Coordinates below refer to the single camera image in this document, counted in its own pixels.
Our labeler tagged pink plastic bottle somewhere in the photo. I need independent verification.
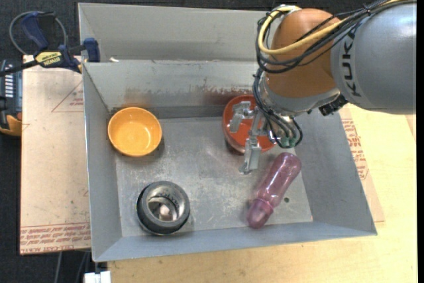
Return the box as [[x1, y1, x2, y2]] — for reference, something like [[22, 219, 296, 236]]
[[247, 151, 303, 230]]

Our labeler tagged black cylinder on white bracket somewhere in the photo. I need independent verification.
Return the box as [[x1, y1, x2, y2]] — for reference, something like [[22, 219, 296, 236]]
[[318, 95, 349, 116]]

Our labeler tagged red-orange bowl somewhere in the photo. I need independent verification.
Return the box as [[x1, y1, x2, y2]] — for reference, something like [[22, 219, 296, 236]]
[[222, 95, 278, 155]]

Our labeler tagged grey metal bin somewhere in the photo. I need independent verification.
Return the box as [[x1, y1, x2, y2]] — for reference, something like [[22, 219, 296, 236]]
[[78, 2, 378, 262]]

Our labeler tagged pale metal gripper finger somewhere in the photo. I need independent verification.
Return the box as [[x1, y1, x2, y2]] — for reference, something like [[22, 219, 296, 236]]
[[229, 101, 253, 135], [238, 139, 262, 176]]

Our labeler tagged yellow-orange bowl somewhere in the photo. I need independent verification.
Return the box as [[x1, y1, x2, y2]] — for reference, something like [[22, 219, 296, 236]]
[[107, 107, 163, 158]]

